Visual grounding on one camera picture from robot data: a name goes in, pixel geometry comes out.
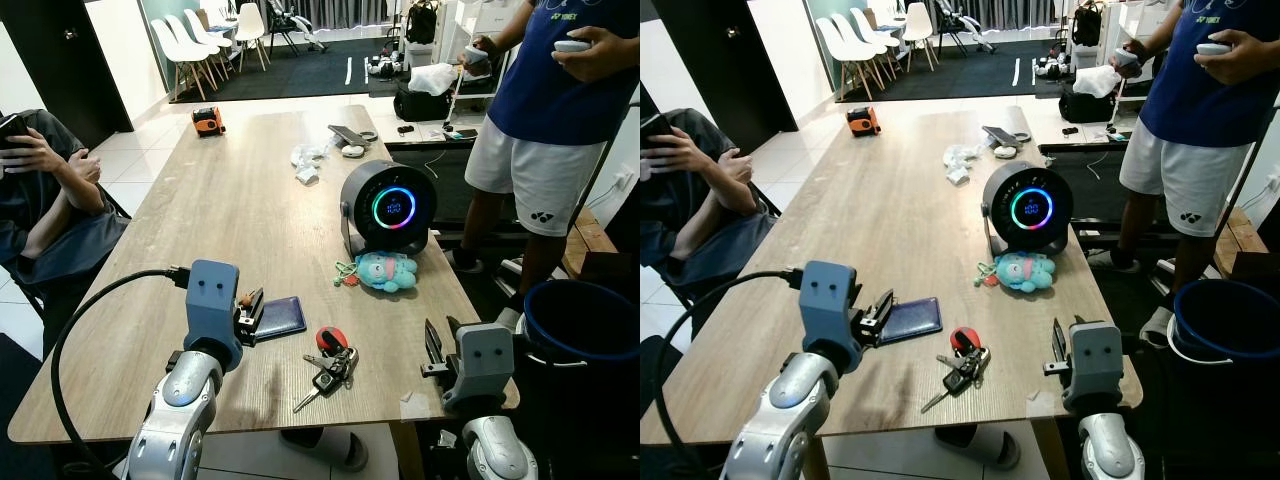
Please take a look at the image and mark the dark blue wallet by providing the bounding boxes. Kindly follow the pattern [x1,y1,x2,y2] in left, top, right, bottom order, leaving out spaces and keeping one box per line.
[254,296,307,342]
[880,297,944,347]

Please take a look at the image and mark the light blue plush toy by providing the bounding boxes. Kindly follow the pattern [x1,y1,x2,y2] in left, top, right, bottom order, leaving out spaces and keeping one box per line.
[335,251,419,295]
[975,250,1057,295]

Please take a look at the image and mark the wooden table leg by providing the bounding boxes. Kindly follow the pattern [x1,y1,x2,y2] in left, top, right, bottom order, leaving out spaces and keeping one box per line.
[1030,420,1067,480]
[389,420,428,480]

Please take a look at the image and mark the key bunch with red fob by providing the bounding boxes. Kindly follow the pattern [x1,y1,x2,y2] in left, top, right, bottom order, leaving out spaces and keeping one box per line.
[920,327,992,413]
[293,327,359,413]

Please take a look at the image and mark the black bin with blue rim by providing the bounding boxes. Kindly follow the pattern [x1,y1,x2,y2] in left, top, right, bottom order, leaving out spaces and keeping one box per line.
[520,279,641,480]
[1150,279,1280,480]

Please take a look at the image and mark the black treadmill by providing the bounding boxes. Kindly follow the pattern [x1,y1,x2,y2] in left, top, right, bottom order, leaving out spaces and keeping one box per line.
[1038,130,1146,251]
[385,130,496,246]

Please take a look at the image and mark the low wooden bench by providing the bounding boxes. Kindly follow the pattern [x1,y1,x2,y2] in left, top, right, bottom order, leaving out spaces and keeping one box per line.
[563,208,623,283]
[1212,208,1276,283]

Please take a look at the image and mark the person in dark grey shirt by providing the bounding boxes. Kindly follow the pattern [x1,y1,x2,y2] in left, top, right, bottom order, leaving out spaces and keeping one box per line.
[640,108,777,293]
[0,108,130,293]

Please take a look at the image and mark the black duffel bag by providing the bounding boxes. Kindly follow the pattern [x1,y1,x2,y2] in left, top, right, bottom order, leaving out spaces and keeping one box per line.
[394,85,452,123]
[1058,86,1116,124]

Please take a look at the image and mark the dark grey carpet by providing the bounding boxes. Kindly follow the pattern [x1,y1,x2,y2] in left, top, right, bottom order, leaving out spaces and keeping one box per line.
[198,37,403,103]
[862,37,1067,103]

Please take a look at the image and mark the white plastic bag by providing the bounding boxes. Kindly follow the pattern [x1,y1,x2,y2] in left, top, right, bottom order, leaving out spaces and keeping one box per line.
[1075,64,1123,98]
[408,62,462,97]

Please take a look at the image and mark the person in blue shirt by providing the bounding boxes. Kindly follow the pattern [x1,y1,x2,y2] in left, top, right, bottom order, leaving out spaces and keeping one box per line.
[1103,0,1280,301]
[452,0,641,301]

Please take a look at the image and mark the small white floor machine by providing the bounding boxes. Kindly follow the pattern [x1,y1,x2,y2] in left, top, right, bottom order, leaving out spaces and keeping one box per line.
[364,50,407,83]
[1030,50,1073,83]

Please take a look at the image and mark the white plastic chair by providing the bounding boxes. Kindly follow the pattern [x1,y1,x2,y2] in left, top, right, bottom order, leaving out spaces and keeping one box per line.
[150,18,198,102]
[815,18,863,102]
[900,3,939,72]
[166,13,217,91]
[832,12,883,91]
[186,8,237,77]
[235,3,272,72]
[851,8,902,77]

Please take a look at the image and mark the black door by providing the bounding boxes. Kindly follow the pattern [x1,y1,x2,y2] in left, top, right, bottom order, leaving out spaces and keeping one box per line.
[652,0,801,151]
[0,0,135,151]

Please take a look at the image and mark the black backpack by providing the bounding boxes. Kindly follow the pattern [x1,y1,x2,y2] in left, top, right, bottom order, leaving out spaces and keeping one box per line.
[404,0,441,47]
[1070,0,1105,48]

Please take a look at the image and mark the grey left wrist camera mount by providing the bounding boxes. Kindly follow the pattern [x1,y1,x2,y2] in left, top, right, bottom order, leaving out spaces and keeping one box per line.
[800,262,864,374]
[185,260,245,372]

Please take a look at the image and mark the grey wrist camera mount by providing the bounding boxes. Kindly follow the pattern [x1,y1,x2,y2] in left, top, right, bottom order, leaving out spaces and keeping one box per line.
[1060,320,1127,413]
[185,260,245,372]
[800,262,864,374]
[443,322,517,416]

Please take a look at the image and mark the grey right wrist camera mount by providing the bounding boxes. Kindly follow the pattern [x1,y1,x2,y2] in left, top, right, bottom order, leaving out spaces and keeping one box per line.
[443,322,517,416]
[1060,320,1127,413]

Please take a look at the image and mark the round black device, glowing ring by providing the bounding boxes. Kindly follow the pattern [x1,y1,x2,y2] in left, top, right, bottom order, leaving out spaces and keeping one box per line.
[981,162,1075,260]
[339,160,437,259]

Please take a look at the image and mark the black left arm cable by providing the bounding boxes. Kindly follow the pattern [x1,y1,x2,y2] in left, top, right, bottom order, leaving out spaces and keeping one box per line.
[52,265,192,473]
[655,270,807,473]

